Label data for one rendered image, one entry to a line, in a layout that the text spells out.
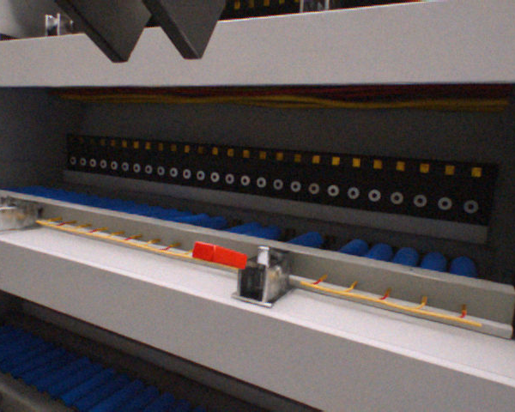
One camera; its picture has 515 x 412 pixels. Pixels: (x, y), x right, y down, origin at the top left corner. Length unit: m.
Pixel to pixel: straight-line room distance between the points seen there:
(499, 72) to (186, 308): 0.22
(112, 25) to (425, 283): 0.21
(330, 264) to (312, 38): 0.15
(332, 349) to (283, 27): 0.21
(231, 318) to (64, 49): 0.30
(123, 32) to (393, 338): 0.19
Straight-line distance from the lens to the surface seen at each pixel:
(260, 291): 0.25
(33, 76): 0.46
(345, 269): 0.27
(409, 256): 0.32
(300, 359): 0.23
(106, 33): 0.18
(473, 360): 0.22
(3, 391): 0.49
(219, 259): 0.19
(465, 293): 0.26
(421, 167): 0.39
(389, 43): 0.27
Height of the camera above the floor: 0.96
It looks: 8 degrees up
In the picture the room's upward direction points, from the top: 13 degrees clockwise
